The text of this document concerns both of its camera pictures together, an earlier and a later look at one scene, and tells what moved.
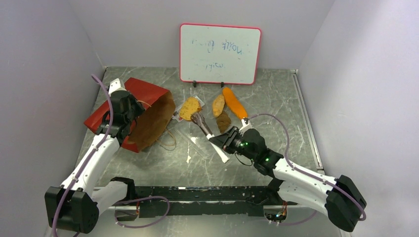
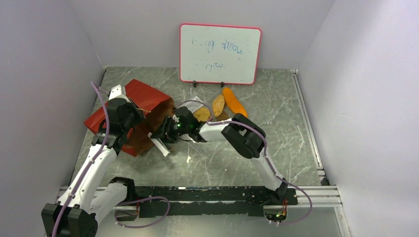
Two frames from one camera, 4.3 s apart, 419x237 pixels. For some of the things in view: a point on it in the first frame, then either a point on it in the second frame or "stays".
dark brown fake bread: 223,122 stays
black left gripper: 139,106 stays
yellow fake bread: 218,105 stays
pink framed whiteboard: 218,54 stays
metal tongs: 199,120 → 159,144
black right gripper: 226,140 → 166,136
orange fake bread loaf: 233,103 stays
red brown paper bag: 151,124 stays
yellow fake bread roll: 192,105 → 202,114
